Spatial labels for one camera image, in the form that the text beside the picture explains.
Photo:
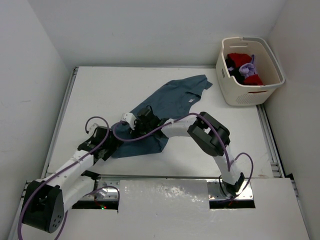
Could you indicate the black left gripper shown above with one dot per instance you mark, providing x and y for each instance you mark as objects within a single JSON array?
[{"x": 115, "y": 144}]

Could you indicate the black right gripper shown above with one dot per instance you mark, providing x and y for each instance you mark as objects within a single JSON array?
[{"x": 134, "y": 131}]

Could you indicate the blue t shirt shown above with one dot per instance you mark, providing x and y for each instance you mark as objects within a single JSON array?
[{"x": 172, "y": 101}]

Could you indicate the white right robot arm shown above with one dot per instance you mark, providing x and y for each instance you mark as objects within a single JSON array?
[{"x": 209, "y": 134}]

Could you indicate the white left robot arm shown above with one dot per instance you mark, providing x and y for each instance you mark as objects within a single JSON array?
[{"x": 47, "y": 200}]

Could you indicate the white front cover panel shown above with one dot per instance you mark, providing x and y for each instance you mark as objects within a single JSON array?
[{"x": 179, "y": 210}]

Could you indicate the black garment in basket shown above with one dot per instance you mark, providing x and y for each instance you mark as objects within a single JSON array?
[{"x": 234, "y": 71}]

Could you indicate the red garment in basket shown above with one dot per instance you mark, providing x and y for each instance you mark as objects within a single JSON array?
[{"x": 236, "y": 60}]

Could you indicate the cream perforated laundry basket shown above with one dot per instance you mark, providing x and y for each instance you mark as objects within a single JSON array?
[{"x": 236, "y": 94}]

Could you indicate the lavender garment in basket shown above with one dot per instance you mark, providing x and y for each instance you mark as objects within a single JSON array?
[{"x": 249, "y": 69}]

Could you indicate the red garment front of basket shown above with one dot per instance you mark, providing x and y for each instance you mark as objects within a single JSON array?
[{"x": 253, "y": 80}]

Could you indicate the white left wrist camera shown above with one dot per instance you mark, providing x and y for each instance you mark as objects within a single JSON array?
[{"x": 92, "y": 128}]

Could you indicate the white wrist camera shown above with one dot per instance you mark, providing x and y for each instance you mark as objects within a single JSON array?
[
  {"x": 128, "y": 117},
  {"x": 92, "y": 128}
]

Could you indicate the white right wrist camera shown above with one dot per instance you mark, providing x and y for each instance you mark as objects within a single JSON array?
[{"x": 128, "y": 117}]

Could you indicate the aluminium table edge rail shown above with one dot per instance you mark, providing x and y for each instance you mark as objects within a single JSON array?
[{"x": 59, "y": 120}]

